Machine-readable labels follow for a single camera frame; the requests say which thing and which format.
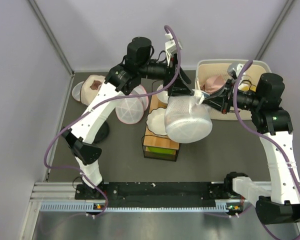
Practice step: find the slotted cable duct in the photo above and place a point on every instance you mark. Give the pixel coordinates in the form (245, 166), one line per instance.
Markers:
(91, 207)

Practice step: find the pink-trimmed mesh laundry bag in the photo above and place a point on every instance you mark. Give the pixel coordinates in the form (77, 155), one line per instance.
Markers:
(131, 110)

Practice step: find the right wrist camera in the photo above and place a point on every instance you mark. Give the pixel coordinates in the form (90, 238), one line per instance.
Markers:
(234, 69)

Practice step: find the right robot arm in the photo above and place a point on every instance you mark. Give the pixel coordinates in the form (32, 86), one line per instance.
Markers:
(274, 128)

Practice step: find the cream plastic laundry basket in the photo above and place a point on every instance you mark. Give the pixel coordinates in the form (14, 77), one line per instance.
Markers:
(207, 69)

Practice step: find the pink garment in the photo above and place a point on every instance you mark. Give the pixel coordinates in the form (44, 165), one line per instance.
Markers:
(213, 84)

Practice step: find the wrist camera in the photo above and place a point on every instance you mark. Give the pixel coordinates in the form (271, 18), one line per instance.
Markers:
(170, 47)
(234, 69)

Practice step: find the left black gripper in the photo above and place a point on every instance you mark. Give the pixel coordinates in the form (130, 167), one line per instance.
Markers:
(180, 87)

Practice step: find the white scalloped plate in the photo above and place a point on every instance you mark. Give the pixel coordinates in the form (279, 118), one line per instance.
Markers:
(156, 122)

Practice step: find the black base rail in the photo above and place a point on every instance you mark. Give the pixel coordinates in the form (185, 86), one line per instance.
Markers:
(123, 190)

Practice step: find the yellow garment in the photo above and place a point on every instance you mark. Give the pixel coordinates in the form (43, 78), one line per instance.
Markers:
(244, 87)

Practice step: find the white mesh laundry bag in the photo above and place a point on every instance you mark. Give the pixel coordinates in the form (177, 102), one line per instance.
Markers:
(186, 119)

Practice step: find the black wire wooden rack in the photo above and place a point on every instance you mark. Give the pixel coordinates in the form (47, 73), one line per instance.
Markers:
(151, 140)

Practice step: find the beige bear cap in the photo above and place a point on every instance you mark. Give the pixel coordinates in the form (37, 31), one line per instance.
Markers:
(85, 91)

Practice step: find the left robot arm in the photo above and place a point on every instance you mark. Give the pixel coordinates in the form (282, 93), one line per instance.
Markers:
(121, 80)

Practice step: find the white round bowl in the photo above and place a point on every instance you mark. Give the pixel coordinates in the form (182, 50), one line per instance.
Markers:
(162, 95)

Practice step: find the black round lid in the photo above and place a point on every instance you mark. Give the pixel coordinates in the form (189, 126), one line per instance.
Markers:
(102, 133)

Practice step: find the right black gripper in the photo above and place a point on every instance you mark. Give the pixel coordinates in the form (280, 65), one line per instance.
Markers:
(220, 103)

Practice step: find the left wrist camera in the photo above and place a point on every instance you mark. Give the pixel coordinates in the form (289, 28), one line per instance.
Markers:
(170, 47)

